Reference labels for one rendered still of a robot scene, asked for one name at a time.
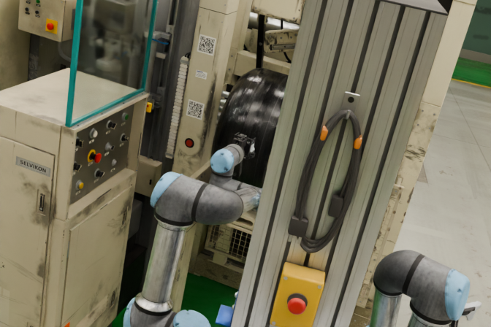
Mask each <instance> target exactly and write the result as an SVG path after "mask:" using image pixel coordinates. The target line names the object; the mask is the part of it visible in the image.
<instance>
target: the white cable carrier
mask: <svg viewBox="0 0 491 327"><path fill-rule="evenodd" d="M190 58H191V57H190V56H189V57H187V56H186V57H185V56H183V57H182V58H181V59H182V60H184V61H189V62H190ZM180 66H181V67H180V71H179V75H178V77H179V78H178V83H177V84H178V85H177V89H176V91H177V92H176V93H175V94H176V96H175V98H176V99H175V102H174V107H173V108H174V109H173V113H172V114H173V116H172V119H171V121H172V122H171V126H170V133H169V139H168V143H167V144H168V145H167V147H168V148H167V151H166V153H170V154H173V155H174V154H175V147H176V142H177V138H178V129H179V125H180V117H181V112H182V107H183V98H184V93H185V89H186V81H187V76H188V71H189V64H185V63H182V62H181V65H180Z"/></svg>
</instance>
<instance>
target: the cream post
mask: <svg viewBox="0 0 491 327"><path fill-rule="evenodd" d="M238 4H239V0H200V2H199V10H198V15H197V23H196V28H195V32H194V41H193V45H192V50H191V58H190V63H189V71H188V76H187V81H186V89H185V93H184V98H183V107H182V112H181V117H180V125H179V129H178V138H177V142H176V147H175V155H174V161H173V165H172V172H175V173H178V174H183V175H185V176H187V177H190V176H191V175H193V174H194V173H195V172H196V171H197V170H199V169H200V168H201V167H203V166H204V165H205V164H206V163H207V162H208V161H209V157H210V151H211V146H212V142H213V135H214V131H215V127H216V120H217V115H218V108H219V104H220V100H221V93H222V88H223V84H224V78H225V73H226V69H227V62H228V57H229V51H230V46H231V42H232V35H233V31H234V27H235V20H236V15H237V8H238ZM200 34H202V35H205V36H210V37H212V38H216V45H215V49H214V54H213V56H212V55H208V54H204V53H201V52H197V47H198V42H199V35H200ZM197 70H199V71H202V72H207V78H206V80H205V79H202V78H200V77H195V76H196V71H197ZM189 99H191V100H193V101H197V102H199V103H203V104H205V105H204V109H203V114H202V119H201V120H200V119H197V118H193V117H190V116H188V115H186V111H187V107H188V102H189ZM189 139H190V140H191V141H192V142H193V145H192V146H190V147H189V146H187V144H186V141H187V140H189ZM196 227H197V222H195V221H194V222H193V225H192V226H189V227H188V228H187V229H186V233H185V237H184V240H183V246H182V249H181V252H180V258H179V262H178V267H177V270H176V273H175V279H174V283H173V286H172V291H171V294H170V298H171V300H172V302H173V307H172V311H173V312H176V313H179V312H180V308H181V304H182V300H183V293H184V288H185V284H186V278H187V273H188V269H189V262H190V257H191V251H192V246H193V242H194V235H195V231H196Z"/></svg>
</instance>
